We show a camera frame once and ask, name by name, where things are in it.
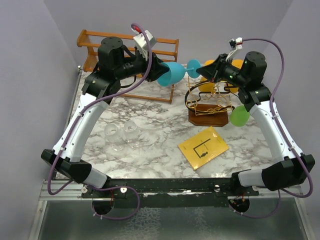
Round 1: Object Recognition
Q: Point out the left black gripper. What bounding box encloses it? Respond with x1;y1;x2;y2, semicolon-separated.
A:
115;47;170;82

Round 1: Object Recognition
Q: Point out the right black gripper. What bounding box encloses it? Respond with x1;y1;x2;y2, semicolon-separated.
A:
196;53;248;88

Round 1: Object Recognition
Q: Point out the orange plastic wine glass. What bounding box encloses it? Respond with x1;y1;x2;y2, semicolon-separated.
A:
198;59;217;94
223;59;244;95

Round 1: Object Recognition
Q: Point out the blue plastic wine glass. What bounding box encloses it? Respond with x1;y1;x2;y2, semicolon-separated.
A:
157;59;201;87

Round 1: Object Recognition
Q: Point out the green plastic wine glass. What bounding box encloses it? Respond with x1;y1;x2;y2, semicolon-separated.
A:
229;105;250;127

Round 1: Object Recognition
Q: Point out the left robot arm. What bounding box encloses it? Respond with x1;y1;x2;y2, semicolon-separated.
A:
41;32;169;198

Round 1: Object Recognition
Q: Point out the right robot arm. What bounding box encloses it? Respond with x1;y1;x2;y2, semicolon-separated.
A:
196;51;315;196

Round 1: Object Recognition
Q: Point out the clear wine glass right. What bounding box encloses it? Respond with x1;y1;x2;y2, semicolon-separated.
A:
123;120;140;148

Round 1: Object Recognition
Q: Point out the clear wine glass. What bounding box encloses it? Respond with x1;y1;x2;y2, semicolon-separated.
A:
123;120;140;148
104;123;123;152

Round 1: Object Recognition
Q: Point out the wooden dish rack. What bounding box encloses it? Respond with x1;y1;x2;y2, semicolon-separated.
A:
76;29;179;104

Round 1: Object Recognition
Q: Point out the clear wine glass left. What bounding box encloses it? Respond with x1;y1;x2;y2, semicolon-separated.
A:
104;123;123;152

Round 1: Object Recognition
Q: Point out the yellow book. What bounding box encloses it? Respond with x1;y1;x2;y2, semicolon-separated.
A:
178;126;229;170

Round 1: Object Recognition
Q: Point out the gold wire wine glass rack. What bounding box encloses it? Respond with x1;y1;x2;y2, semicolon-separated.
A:
184;76;237;127

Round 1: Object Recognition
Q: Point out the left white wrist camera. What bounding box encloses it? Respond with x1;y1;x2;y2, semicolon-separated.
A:
131;23;157;61

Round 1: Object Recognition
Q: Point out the black metal base rail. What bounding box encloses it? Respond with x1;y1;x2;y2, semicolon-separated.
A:
81;178;259;209

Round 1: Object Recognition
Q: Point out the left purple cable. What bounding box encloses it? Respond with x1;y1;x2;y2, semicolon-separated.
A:
47;22;153;221

